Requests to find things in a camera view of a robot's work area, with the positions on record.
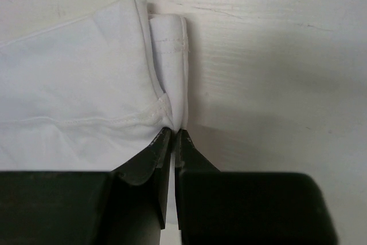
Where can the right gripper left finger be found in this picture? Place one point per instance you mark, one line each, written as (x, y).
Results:
(138, 200)

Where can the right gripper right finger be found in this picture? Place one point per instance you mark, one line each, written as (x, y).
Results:
(215, 207)

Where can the white skirt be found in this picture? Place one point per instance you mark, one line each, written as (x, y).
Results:
(92, 93)

